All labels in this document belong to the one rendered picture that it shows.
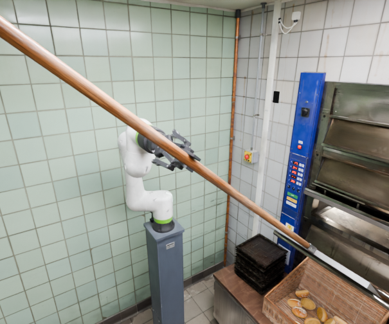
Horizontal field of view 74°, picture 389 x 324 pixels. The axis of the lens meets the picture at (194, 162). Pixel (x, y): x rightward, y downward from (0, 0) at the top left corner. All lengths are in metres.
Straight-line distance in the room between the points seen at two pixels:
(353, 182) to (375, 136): 0.30
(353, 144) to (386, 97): 0.29
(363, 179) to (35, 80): 1.99
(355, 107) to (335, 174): 0.43
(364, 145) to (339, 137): 0.15
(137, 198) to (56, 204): 0.62
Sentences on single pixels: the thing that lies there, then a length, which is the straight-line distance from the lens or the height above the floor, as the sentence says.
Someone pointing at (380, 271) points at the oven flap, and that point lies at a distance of 2.02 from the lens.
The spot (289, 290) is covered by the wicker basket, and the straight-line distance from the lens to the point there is 2.26.
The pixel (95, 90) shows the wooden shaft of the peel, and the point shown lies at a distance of 0.59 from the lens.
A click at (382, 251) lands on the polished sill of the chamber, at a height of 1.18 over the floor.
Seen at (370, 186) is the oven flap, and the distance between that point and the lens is 1.82.
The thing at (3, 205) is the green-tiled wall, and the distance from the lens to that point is 1.98.
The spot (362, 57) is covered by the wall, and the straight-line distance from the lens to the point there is 1.76.
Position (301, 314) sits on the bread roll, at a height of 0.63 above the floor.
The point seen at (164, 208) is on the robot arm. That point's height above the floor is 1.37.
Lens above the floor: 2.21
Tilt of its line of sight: 21 degrees down
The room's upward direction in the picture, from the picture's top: straight up
